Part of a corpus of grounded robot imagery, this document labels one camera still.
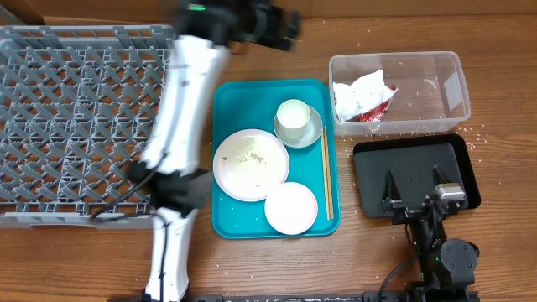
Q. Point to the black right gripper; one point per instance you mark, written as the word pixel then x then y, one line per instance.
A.
pixel 390 202

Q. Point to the teal plastic tray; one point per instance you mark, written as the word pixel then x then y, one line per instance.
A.
pixel 243 105

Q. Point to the wooden chopstick right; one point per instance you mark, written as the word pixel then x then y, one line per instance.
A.
pixel 329 173

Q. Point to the red snack wrapper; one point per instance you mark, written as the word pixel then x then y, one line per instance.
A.
pixel 376 114

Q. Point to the white napkin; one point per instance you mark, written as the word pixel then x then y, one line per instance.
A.
pixel 363 95

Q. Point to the white paper cup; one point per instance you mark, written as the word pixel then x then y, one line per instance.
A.
pixel 292 117

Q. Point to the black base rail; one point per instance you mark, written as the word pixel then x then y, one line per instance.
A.
pixel 367 296

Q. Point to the clear plastic bin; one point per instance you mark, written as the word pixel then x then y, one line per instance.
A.
pixel 431 91

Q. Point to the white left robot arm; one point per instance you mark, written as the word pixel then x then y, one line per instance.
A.
pixel 169 166

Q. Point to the wooden chopstick left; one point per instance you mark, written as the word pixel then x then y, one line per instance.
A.
pixel 325 174

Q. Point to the wooden chopstick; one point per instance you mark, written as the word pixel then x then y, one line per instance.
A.
pixel 329 173
pixel 325 174

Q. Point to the grey bowl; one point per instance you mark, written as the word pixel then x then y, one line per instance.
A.
pixel 313 130

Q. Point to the large white dirty plate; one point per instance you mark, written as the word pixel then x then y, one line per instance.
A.
pixel 250 163

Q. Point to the black tray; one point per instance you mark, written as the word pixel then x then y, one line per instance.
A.
pixel 411 161

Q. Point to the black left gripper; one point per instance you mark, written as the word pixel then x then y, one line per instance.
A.
pixel 271 36

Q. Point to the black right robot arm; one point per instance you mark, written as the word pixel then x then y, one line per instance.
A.
pixel 447 266

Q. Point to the grey dishwasher rack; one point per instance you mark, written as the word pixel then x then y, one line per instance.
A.
pixel 78 104

